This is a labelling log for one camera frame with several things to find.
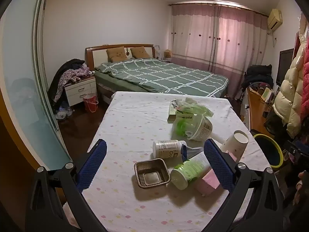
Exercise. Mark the green checked quilt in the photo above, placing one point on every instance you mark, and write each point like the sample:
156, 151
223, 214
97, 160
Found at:
157, 75

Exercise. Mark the yellow rimmed trash bin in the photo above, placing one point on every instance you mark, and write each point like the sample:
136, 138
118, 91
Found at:
265, 149

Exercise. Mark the white instant noodle bowl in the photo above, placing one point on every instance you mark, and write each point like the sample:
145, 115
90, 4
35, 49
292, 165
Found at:
200, 128

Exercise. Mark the white nightstand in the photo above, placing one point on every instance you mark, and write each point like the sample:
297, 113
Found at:
79, 89

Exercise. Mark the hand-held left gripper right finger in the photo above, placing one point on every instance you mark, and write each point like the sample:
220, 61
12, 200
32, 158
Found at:
217, 164

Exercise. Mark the small green white carton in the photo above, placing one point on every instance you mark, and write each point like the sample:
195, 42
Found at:
172, 114

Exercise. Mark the white paper cup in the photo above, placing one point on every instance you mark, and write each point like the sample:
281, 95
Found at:
235, 141

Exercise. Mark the pink curtain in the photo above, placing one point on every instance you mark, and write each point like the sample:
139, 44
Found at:
193, 36
241, 41

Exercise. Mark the crumpled white tissue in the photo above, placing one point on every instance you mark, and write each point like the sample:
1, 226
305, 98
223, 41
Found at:
195, 107

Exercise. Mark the person's right hand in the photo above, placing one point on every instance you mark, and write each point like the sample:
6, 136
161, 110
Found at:
301, 181

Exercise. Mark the sliding glass door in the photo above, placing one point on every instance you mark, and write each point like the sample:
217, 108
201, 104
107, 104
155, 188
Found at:
21, 89

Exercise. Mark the wall air conditioner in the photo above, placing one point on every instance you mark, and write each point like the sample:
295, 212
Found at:
275, 19

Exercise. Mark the books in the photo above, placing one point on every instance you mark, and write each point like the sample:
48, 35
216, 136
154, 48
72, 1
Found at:
266, 95

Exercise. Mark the white labelled plastic bottle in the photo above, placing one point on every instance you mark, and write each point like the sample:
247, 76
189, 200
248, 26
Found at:
166, 147

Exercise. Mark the pink carton box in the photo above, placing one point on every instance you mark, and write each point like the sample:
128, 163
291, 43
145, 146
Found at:
207, 183

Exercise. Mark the brown plastic tray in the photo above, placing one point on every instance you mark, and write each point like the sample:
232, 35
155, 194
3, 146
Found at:
154, 177

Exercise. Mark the dark clothes heap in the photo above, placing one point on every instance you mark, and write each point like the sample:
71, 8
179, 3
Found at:
258, 75

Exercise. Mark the pink jacket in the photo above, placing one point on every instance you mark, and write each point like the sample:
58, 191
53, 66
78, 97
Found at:
305, 84

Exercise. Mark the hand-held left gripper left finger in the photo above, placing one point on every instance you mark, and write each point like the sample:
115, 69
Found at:
93, 164

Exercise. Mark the pile of clothes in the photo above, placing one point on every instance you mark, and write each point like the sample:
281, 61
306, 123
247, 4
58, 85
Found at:
70, 72

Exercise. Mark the wooden tissue box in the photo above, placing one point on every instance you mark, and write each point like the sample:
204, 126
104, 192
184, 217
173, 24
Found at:
167, 54

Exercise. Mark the cream down jacket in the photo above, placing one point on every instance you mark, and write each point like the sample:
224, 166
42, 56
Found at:
289, 89

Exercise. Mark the white spotted tablecloth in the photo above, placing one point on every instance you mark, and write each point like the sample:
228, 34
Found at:
135, 116

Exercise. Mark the wooden bed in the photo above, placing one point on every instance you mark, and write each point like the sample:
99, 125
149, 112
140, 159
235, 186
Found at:
99, 53

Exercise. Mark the curtain rod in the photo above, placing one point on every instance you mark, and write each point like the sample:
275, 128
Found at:
217, 3

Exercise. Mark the black hanging garment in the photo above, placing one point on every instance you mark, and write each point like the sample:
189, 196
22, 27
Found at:
275, 123

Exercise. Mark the red bucket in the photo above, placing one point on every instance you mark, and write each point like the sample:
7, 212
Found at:
90, 102

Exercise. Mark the black television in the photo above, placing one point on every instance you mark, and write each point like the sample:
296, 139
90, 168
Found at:
284, 67

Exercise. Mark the wooden desk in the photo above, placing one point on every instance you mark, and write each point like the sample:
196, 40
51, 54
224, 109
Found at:
256, 111

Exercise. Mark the brown pillow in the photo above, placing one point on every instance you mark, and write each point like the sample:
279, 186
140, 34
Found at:
140, 52
117, 55

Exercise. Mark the blue and white tube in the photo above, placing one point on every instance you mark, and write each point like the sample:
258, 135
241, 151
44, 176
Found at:
186, 149

